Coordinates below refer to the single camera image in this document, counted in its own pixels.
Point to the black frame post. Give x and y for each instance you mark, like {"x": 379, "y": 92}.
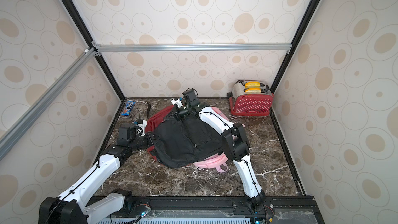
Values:
{"x": 85, "y": 33}
{"x": 308, "y": 14}

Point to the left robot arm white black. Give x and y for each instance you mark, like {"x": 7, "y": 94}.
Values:
{"x": 93, "y": 180}

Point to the blue candy packet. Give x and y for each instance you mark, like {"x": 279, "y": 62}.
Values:
{"x": 127, "y": 108}

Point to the diagonal aluminium bar left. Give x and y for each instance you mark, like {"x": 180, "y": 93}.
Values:
{"x": 17, "y": 131}

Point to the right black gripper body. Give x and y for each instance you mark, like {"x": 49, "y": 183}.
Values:
{"x": 182, "y": 112}

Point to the rear yellow toast slice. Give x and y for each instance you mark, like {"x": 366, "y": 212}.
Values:
{"x": 252, "y": 85}

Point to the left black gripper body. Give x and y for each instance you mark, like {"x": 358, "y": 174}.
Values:
{"x": 144, "y": 142}

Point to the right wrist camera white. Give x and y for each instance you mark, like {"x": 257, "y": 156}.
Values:
{"x": 179, "y": 102}

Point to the pink backpack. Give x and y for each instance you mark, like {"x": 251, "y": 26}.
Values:
{"x": 211, "y": 161}

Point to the black backpack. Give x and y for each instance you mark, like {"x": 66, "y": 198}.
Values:
{"x": 180, "y": 143}

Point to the horizontal aluminium bar rear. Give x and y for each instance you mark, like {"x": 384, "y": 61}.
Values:
{"x": 193, "y": 47}

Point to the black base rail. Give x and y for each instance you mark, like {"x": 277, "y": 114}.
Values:
{"x": 216, "y": 210}

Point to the front yellow toast slice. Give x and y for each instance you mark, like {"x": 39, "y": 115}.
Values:
{"x": 253, "y": 90}

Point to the red polka dot toaster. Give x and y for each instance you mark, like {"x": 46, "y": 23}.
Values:
{"x": 242, "y": 104}

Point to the yellow toast slice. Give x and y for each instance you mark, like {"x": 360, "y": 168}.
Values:
{"x": 252, "y": 85}
{"x": 253, "y": 90}

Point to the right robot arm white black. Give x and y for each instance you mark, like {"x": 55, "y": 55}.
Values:
{"x": 253, "y": 191}

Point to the black frame post right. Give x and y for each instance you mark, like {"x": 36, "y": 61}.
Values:
{"x": 308, "y": 14}

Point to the red backpack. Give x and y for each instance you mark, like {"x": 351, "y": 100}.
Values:
{"x": 153, "y": 122}

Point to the black frame post left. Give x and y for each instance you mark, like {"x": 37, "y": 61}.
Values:
{"x": 85, "y": 33}

